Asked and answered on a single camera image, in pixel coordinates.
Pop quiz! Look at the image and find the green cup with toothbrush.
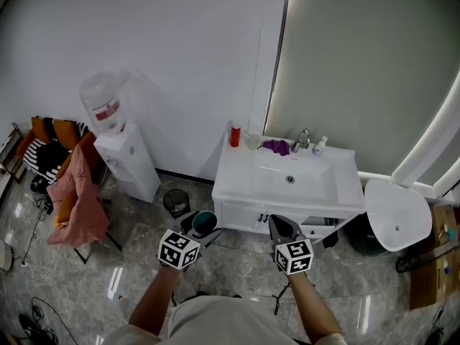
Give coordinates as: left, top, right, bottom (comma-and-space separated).
243, 130, 262, 151

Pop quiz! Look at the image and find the white water dispenser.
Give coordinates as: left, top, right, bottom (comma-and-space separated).
93, 121, 162, 204

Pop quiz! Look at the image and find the white soap dispenser bottle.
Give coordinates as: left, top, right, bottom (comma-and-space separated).
311, 136, 329, 157

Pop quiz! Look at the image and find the wooden side shelf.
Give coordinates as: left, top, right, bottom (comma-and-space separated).
0, 121, 28, 185

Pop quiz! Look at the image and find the dark green bin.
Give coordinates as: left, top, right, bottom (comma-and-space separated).
344, 212, 391, 257

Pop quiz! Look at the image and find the black floor cable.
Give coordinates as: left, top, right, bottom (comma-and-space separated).
17, 295, 80, 345

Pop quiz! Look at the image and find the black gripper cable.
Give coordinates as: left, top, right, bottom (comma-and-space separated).
271, 281, 293, 316

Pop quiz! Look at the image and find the white sink counter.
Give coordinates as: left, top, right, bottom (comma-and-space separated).
211, 134, 367, 216

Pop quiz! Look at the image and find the chrome faucet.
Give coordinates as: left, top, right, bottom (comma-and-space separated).
290, 129, 311, 154

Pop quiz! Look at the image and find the pink garment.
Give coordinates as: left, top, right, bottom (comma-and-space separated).
45, 142, 111, 249

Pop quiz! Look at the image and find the chair with orange cushions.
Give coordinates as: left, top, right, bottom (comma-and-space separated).
14, 116, 123, 265

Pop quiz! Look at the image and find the person's right forearm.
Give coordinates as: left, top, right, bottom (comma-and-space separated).
287, 272, 343, 341

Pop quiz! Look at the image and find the white sink cabinet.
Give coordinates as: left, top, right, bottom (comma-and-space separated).
213, 198, 348, 244

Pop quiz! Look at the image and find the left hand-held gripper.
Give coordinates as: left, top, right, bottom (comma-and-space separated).
157, 210, 223, 273

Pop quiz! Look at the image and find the striped black white cloth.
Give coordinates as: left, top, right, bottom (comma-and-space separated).
22, 116, 91, 183

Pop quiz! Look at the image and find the black mesh wastebasket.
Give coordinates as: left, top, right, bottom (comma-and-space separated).
162, 188, 192, 220

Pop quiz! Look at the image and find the lit white mirror frame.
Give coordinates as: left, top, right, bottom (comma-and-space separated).
390, 95, 460, 208

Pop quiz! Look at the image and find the red canister white cap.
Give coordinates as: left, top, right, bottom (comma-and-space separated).
229, 119, 242, 149

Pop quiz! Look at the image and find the teal cup item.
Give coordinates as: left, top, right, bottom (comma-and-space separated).
191, 210, 219, 238

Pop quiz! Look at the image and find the person's white shirt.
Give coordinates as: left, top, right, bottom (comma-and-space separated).
102, 294, 350, 345

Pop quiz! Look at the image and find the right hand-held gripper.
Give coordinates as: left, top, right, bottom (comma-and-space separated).
267, 213, 315, 276

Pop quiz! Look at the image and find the clear water bottle red label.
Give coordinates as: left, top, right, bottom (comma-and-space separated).
78, 69, 131, 137

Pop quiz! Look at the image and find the brown cardboard box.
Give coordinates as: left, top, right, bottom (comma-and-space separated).
409, 204, 460, 311

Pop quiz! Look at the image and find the person's left forearm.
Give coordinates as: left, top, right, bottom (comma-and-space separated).
128, 263, 181, 337

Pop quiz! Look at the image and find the purple cloth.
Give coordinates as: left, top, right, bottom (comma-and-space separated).
262, 138, 292, 156

